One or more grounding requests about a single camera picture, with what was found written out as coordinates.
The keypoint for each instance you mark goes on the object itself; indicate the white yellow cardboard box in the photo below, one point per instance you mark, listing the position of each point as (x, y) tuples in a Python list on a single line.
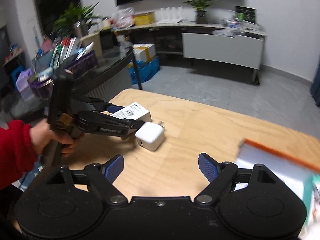
[(144, 52)]

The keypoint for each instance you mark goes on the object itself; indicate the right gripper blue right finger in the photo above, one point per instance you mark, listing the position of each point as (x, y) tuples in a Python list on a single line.
[(209, 167)]

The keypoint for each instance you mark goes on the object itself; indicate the purple plastic stool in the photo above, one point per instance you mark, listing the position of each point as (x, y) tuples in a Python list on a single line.
[(22, 80)]

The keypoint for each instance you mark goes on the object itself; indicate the black green picture frame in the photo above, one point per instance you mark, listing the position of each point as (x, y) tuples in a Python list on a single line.
[(246, 14)]

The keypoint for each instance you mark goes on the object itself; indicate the white square power adapter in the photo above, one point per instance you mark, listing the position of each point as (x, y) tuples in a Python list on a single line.
[(150, 136)]

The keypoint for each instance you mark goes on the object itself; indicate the black glass round table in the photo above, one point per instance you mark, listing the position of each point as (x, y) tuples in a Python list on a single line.
[(104, 81)]

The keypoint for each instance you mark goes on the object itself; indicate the white adapter packaging box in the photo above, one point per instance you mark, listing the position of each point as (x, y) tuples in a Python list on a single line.
[(134, 111)]

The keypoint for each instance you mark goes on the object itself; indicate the purple gold storage basket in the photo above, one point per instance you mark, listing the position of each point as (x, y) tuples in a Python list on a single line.
[(41, 83)]

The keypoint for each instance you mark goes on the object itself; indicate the white plastic bag on console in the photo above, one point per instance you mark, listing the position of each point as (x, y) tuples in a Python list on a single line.
[(124, 18)]

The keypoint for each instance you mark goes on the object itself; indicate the blue plastic bag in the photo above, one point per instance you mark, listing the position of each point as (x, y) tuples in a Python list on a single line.
[(146, 70)]

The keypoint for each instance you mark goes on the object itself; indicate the long TV console cabinet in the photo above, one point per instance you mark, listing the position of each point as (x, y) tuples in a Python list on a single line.
[(210, 42)]

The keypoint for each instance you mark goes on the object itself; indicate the dark blue curtain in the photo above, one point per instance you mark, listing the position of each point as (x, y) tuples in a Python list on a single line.
[(315, 87)]

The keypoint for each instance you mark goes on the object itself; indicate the red sleeve forearm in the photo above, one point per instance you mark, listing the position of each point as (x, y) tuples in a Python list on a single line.
[(17, 152)]

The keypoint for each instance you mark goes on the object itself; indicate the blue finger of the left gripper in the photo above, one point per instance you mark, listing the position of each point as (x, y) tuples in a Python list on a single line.
[(114, 108), (134, 125)]

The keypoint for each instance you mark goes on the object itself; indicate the person's left hand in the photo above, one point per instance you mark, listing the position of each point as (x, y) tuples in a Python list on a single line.
[(41, 135)]

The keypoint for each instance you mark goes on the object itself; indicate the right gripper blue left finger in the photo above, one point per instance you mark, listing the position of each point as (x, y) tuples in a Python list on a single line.
[(113, 168)]

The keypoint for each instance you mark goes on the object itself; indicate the large plant in metal pot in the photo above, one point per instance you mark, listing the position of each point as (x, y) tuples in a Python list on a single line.
[(75, 21)]

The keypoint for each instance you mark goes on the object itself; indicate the white router with antennas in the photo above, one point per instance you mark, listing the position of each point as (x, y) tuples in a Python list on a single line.
[(171, 15)]

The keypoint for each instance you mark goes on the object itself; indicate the yellow box on console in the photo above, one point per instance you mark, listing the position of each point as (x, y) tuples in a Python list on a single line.
[(144, 18)]

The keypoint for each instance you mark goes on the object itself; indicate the orange rimmed white tray box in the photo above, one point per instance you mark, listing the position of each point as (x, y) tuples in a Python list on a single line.
[(300, 176)]

